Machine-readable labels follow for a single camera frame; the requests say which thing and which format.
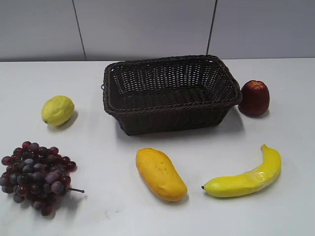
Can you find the yellow mango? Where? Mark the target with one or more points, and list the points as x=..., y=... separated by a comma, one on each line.
x=160, y=175

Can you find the yellow lemon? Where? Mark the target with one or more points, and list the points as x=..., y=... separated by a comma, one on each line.
x=57, y=110

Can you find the dark woven rectangular basket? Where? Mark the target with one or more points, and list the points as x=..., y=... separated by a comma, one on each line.
x=169, y=94

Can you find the yellow banana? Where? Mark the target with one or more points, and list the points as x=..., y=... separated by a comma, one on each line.
x=248, y=182

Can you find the purple grape bunch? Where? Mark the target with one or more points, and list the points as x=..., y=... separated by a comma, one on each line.
x=38, y=175

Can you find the red apple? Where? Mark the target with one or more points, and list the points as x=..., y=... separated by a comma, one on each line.
x=255, y=98

